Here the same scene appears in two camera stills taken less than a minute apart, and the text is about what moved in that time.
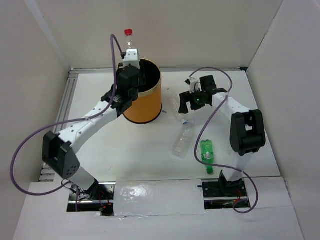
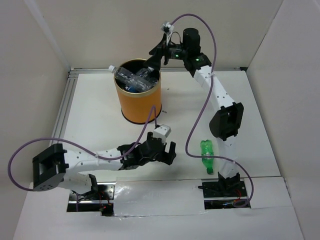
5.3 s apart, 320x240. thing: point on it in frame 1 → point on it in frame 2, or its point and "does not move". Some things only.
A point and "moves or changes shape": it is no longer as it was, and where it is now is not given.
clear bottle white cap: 183,140 moves or changes shape
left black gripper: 142,79 → 168,157
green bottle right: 207,153 does not move
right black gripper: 187,97 → 154,61
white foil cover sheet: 158,197 does not move
